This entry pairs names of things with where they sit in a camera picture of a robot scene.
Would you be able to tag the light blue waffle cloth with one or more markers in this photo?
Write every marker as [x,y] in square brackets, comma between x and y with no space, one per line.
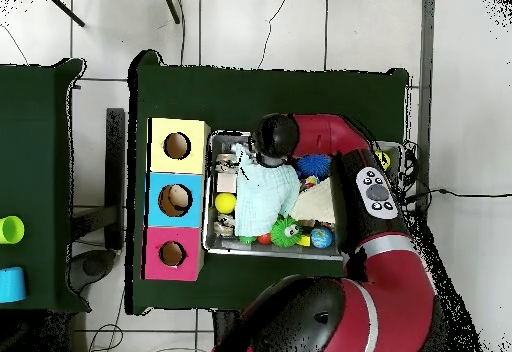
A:
[260,200]

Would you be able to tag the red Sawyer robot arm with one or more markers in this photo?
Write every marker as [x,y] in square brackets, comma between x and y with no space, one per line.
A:
[400,288]

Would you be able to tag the wooden box with three holes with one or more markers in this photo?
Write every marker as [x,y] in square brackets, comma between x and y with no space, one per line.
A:
[160,164]

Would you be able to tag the plain wooden cube block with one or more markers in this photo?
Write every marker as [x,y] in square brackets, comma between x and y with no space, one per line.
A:
[226,183]

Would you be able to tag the crushed printed drink can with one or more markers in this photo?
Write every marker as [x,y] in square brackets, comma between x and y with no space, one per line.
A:
[224,226]
[226,163]

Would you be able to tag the yellow smooth ball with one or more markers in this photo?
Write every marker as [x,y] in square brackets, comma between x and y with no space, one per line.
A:
[225,203]
[384,160]

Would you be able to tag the blue spiky rubber ball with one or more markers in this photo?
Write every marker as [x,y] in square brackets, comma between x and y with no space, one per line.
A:
[314,166]

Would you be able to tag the green spiky toy with eyes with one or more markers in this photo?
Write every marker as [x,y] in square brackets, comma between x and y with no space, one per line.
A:
[286,232]

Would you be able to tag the cream waffle cloth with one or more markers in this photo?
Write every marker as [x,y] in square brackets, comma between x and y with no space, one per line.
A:
[318,206]

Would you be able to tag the dark green table cloth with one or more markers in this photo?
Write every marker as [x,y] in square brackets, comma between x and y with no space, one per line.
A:
[36,88]
[240,96]

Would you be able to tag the small globe ball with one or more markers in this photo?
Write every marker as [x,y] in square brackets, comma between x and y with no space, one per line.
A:
[321,238]

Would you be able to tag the black upright panel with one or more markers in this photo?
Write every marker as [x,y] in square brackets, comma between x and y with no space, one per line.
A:
[115,168]

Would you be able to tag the dark grey stand base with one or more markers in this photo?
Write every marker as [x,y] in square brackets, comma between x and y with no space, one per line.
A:
[94,266]

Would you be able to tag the black stand leg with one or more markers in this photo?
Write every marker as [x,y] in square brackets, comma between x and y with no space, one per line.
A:
[66,10]
[172,8]

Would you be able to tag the green plastic cup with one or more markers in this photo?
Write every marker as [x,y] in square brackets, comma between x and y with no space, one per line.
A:
[11,229]

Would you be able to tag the blue plastic cup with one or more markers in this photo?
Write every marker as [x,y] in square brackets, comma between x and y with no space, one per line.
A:
[12,284]

